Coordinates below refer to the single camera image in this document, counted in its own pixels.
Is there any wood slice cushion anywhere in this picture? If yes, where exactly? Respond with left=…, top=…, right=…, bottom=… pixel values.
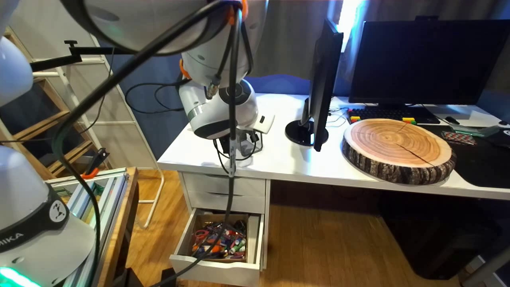
left=340, top=117, right=458, bottom=187

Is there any black mesh pen holder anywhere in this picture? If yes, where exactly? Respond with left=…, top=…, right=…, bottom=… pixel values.
left=226, top=141, right=256, bottom=169

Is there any wide black monitor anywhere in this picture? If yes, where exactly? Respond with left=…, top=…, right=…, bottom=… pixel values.
left=347, top=19, right=510, bottom=107

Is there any wooden ladder shelf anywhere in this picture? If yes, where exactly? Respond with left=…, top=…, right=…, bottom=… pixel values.
left=0, top=15, right=108, bottom=180

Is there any white paper sheet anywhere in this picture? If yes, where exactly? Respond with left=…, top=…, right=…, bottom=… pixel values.
left=431, top=104, right=503, bottom=128

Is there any black bulky object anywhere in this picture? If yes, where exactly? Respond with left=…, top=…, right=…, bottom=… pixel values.
left=379, top=190, right=500, bottom=281

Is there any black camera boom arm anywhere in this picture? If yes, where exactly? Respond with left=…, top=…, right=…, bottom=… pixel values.
left=28, top=39, right=116, bottom=74

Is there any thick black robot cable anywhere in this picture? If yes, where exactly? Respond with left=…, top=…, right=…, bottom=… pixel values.
left=152, top=5, right=243, bottom=287
left=49, top=0, right=235, bottom=287

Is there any colourful stationery pile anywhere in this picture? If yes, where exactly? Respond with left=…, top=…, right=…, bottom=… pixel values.
left=189, top=220, right=248, bottom=262

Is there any grey desk leg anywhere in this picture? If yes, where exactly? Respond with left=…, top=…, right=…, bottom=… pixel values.
left=460, top=249, right=510, bottom=287

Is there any black monitor with round stand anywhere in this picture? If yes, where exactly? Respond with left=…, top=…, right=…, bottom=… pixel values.
left=283, top=18, right=345, bottom=153

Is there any black computer monitor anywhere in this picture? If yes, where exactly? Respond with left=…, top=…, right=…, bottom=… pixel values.
left=243, top=0, right=510, bottom=102

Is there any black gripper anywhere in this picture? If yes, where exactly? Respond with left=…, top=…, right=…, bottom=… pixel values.
left=214, top=125, right=265, bottom=150

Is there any black desk mat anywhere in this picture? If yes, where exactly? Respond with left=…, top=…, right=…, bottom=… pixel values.
left=423, top=123, right=510, bottom=188

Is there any blue chair backrest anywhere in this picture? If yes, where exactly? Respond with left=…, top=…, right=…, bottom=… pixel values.
left=256, top=74, right=312, bottom=96

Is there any wooden side table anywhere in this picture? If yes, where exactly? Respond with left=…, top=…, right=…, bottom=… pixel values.
left=44, top=166, right=140, bottom=287

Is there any open white drawer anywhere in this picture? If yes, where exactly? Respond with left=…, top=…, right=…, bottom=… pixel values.
left=168, top=208, right=267, bottom=286

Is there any closed white drawer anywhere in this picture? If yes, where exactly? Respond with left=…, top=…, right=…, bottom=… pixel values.
left=181, top=172, right=267, bottom=216

